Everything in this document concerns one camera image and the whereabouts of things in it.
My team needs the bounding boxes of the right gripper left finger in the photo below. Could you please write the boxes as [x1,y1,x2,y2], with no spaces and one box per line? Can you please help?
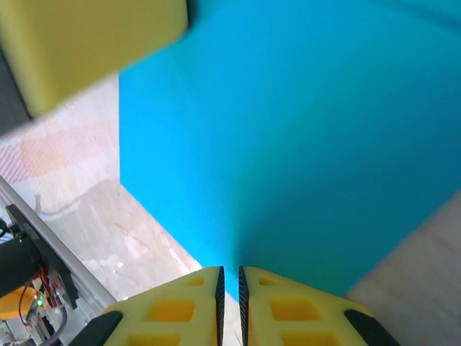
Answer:
[73,265,226,346]

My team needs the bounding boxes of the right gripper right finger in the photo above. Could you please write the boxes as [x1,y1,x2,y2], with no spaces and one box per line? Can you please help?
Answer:
[237,265,401,346]

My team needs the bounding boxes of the teal cloth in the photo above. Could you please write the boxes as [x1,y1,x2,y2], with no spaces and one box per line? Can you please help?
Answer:
[118,0,461,300]

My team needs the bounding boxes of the small circuit board yellow connector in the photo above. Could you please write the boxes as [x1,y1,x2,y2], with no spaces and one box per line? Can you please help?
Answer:
[0,284,55,325]

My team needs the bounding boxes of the long aluminium mounting rail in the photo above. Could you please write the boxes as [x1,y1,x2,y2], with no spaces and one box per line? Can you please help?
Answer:
[0,178,122,314]

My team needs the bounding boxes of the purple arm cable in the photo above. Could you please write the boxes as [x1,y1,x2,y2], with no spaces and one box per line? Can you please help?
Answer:
[34,304,69,346]

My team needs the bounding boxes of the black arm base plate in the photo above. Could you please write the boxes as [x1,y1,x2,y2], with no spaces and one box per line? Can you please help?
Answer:
[6,203,79,311]

